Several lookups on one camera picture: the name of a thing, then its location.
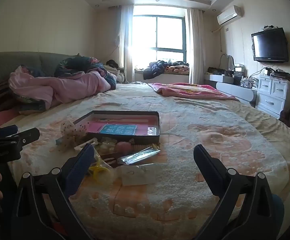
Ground polka-dot fabric hair bow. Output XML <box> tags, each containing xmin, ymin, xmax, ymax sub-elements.
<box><xmin>59</xmin><ymin>120</ymin><xmax>88</xmax><ymax>153</ymax></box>

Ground silver foil clear packet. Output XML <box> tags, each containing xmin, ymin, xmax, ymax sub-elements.
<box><xmin>117</xmin><ymin>146</ymin><xmax>161</xmax><ymax>165</ymax></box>

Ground sheer white curtain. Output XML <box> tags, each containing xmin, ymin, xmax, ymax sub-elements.
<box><xmin>186</xmin><ymin>8</ymin><xmax>205</xmax><ymax>84</ymax></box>
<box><xmin>108</xmin><ymin>5</ymin><xmax>135</xmax><ymax>83</ymax></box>

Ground clear earring packet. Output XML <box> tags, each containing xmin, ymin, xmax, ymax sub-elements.
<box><xmin>120</xmin><ymin>163</ymin><xmax>158</xmax><ymax>186</ymax></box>

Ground white dressing table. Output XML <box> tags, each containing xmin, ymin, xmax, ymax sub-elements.
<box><xmin>205</xmin><ymin>74</ymin><xmax>258</xmax><ymax>107</ymax></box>

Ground yellow hair ring packet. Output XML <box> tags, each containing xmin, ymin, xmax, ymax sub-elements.
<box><xmin>88</xmin><ymin>164</ymin><xmax>113</xmax><ymax>180</ymax></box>

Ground black set-top box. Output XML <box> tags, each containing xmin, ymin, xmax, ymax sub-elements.
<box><xmin>265</xmin><ymin>67</ymin><xmax>290</xmax><ymax>82</ymax></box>

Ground dark floral quilt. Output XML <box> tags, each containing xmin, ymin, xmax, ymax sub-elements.
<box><xmin>53</xmin><ymin>56</ymin><xmax>118</xmax><ymax>90</ymax></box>

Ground grey bed headboard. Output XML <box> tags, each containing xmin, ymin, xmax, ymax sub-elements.
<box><xmin>0</xmin><ymin>51</ymin><xmax>80</xmax><ymax>90</ymax></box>

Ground white air conditioner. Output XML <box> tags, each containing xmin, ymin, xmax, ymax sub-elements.
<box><xmin>217</xmin><ymin>5</ymin><xmax>244</xmax><ymax>25</ymax></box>

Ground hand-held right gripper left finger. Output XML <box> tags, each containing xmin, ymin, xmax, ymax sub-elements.
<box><xmin>10</xmin><ymin>144</ymin><xmax>103</xmax><ymax>240</ymax></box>

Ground white drawer cabinet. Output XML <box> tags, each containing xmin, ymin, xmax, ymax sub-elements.
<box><xmin>255</xmin><ymin>75</ymin><xmax>290</xmax><ymax>119</ymax></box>

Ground blue printed card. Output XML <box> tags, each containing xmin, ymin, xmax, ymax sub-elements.
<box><xmin>99</xmin><ymin>124</ymin><xmax>138</xmax><ymax>135</ymax></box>

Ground window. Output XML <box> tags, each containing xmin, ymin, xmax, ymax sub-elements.
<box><xmin>132</xmin><ymin>15</ymin><xmax>187</xmax><ymax>67</ymax></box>

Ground pink printed blanket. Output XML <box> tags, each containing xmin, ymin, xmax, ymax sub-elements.
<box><xmin>147</xmin><ymin>82</ymin><xmax>239</xmax><ymax>102</ymax></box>

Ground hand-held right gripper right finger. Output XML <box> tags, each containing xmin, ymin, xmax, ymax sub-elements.
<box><xmin>193</xmin><ymin>144</ymin><xmax>283</xmax><ymax>240</ymax></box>

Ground black wall television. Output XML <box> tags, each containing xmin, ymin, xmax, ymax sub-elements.
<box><xmin>251</xmin><ymin>27</ymin><xmax>289</xmax><ymax>63</ymax></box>

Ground pearl bow hair tie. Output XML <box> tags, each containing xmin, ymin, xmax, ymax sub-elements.
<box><xmin>95</xmin><ymin>137</ymin><xmax>116</xmax><ymax>153</ymax></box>

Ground pile of clothes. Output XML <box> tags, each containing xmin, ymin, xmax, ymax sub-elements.
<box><xmin>143</xmin><ymin>59</ymin><xmax>189</xmax><ymax>80</ymax></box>

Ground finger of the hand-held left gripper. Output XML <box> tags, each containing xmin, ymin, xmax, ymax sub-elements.
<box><xmin>0</xmin><ymin>128</ymin><xmax>40</xmax><ymax>166</ymax></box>
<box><xmin>0</xmin><ymin>124</ymin><xmax>19</xmax><ymax>142</ymax></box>

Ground pink pompom hair tie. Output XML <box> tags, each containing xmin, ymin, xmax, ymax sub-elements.
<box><xmin>116</xmin><ymin>142</ymin><xmax>133</xmax><ymax>153</ymax></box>

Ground small table mirror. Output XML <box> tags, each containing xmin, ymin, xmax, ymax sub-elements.
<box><xmin>219</xmin><ymin>54</ymin><xmax>235</xmax><ymax>72</ymax></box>

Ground pink quilt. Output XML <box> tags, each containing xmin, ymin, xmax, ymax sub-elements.
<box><xmin>8</xmin><ymin>65</ymin><xmax>116</xmax><ymax>110</ymax></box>

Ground dark shallow cardboard box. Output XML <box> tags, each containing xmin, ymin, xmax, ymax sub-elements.
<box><xmin>72</xmin><ymin>110</ymin><xmax>161</xmax><ymax>145</ymax></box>

